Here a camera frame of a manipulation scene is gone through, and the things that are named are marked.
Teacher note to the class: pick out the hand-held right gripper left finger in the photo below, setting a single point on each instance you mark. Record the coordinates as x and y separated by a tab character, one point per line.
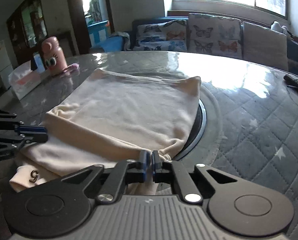
144	161

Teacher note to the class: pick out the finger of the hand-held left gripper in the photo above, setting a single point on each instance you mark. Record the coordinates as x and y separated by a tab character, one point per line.
33	130
36	138

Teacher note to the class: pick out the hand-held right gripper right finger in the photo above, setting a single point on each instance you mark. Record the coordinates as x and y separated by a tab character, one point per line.
156	161

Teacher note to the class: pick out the cream garment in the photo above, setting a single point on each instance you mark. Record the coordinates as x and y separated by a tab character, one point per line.
126	110

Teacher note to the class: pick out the white pink tissue pack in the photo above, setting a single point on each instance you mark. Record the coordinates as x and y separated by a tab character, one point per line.
23	82

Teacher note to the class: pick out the white cabinet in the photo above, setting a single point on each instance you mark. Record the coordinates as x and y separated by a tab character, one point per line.
1	62

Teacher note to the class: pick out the pink cartoon water bottle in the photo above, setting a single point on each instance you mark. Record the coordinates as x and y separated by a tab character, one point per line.
54	55

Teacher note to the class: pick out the dark glass door cabinet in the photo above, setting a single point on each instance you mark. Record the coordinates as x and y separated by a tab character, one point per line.
26	27

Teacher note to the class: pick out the grey quilted star tablecloth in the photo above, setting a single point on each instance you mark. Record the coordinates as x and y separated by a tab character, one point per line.
264	135

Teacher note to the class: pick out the blue seat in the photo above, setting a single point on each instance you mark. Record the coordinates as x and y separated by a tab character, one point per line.
108	45

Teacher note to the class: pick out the grey rumpled cloth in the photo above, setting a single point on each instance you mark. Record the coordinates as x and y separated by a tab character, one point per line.
124	38

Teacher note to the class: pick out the wide butterfly print cushion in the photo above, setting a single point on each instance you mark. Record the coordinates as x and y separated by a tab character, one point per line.
161	36

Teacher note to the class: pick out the square butterfly print cushion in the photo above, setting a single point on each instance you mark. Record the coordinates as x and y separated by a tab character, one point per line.
214	35

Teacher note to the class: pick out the plain grey cushion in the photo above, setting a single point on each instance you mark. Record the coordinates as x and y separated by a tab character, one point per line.
264	46

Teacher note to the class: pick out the black remote control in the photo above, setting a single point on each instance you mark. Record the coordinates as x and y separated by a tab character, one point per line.
297	81

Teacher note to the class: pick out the dark blue sofa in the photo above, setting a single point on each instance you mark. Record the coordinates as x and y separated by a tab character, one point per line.
295	52

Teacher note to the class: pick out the white plush toy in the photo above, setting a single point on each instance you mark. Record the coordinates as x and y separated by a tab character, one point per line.
279	28

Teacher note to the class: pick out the dark wooden door frame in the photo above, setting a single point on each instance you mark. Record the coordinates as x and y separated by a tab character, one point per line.
75	17

